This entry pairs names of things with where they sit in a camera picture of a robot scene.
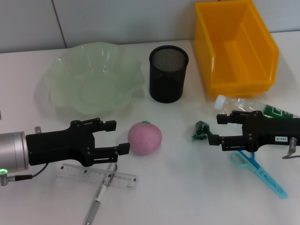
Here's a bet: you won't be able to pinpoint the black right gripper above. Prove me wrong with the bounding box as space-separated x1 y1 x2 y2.
208 110 300 153

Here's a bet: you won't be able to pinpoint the grey white pen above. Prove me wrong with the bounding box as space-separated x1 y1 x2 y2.
83 162 118 225

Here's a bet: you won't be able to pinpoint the pink peach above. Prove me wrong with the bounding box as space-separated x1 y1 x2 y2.
127 120 163 156

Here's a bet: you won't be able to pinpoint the black mesh pen holder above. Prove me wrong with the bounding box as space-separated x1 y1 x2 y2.
149 45 189 104

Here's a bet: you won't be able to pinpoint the right wrist cable with plug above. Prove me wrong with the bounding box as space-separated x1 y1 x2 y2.
282 138 300 160

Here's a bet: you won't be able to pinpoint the blue scissors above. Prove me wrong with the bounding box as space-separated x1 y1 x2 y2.
231 150 288 200

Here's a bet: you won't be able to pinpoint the clear water bottle green label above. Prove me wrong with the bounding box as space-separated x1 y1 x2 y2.
213 94 300 120

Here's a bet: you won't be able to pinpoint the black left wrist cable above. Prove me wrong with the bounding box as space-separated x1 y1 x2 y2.
4 163 49 183

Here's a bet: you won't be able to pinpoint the yellow plastic bin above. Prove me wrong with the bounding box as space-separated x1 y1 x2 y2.
195 0 280 98

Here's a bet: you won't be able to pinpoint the clear plastic ruler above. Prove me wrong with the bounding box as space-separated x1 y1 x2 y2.
57 163 139 192

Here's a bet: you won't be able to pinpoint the pale green wavy fruit plate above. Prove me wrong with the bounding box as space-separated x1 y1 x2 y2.
44 42 146 119

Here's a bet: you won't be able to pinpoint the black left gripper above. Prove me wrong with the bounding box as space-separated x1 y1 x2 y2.
25 118 131 167

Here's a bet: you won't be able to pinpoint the dark green plastic wrapper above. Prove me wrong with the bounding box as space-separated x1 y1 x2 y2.
191 120 210 142

